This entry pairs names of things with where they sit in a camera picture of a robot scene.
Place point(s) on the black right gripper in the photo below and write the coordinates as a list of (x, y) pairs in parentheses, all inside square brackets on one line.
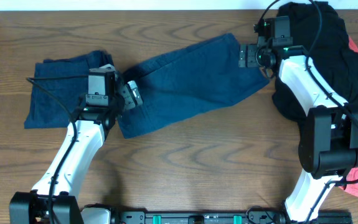
[(248, 51)]

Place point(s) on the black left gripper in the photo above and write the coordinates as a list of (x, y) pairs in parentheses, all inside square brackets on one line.
[(124, 91)]

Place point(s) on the dark blue shorts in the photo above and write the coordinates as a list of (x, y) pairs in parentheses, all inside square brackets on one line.
[(66, 80), (184, 83)]

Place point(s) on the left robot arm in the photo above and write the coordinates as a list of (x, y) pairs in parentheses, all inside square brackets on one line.
[(53, 199)]

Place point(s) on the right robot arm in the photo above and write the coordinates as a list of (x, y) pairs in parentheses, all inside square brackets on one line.
[(328, 147)]

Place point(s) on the folded dark blue shorts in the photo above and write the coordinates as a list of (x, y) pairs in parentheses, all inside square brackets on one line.
[(66, 80)]

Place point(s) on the black printed t-shirt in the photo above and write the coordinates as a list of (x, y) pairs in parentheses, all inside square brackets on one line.
[(332, 56)]

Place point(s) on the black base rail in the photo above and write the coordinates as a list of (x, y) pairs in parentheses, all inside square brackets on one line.
[(197, 217)]

